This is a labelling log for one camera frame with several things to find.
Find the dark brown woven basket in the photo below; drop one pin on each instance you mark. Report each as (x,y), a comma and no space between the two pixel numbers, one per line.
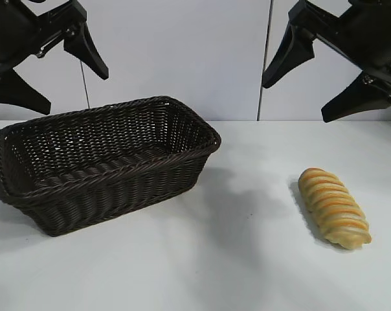
(118,201)

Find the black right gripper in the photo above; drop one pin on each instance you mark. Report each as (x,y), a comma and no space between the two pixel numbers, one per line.
(360,26)

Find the long twisted bread loaf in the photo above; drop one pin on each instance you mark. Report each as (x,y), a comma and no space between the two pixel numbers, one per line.
(334,207)

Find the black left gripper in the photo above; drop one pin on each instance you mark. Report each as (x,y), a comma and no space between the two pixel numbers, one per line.
(17,29)

